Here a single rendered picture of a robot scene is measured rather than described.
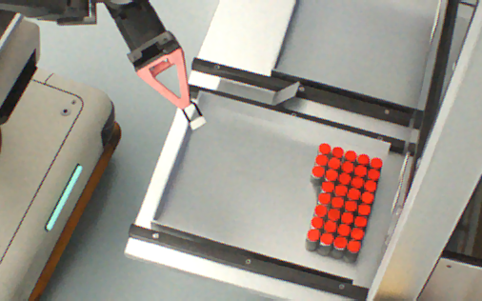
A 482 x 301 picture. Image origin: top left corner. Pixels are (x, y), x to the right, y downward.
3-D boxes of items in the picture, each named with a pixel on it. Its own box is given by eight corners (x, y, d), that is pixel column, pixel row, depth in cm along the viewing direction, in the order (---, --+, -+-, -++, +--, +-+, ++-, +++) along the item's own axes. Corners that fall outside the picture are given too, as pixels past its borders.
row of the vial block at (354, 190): (368, 168, 171) (371, 155, 167) (341, 261, 163) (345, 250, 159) (355, 165, 172) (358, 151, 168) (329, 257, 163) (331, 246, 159)
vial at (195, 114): (205, 124, 135) (189, 96, 135) (190, 131, 136) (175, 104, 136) (209, 122, 137) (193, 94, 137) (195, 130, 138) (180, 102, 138)
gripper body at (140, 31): (132, 67, 131) (105, 18, 131) (139, 68, 141) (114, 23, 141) (175, 42, 131) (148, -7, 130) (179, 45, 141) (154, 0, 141)
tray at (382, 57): (473, 19, 188) (477, 8, 185) (452, 130, 176) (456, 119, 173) (305, -27, 192) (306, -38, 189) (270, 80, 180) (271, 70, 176)
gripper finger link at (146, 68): (162, 120, 133) (128, 59, 133) (166, 118, 140) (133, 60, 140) (207, 94, 133) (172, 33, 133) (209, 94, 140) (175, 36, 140)
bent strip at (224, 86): (296, 100, 178) (299, 82, 173) (292, 113, 176) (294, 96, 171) (220, 79, 179) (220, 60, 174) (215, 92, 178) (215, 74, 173)
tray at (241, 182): (387, 152, 173) (391, 143, 170) (351, 287, 161) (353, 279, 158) (199, 101, 177) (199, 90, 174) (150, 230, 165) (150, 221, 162)
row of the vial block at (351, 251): (380, 171, 171) (384, 158, 167) (354, 264, 163) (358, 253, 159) (368, 168, 171) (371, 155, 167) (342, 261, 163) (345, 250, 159)
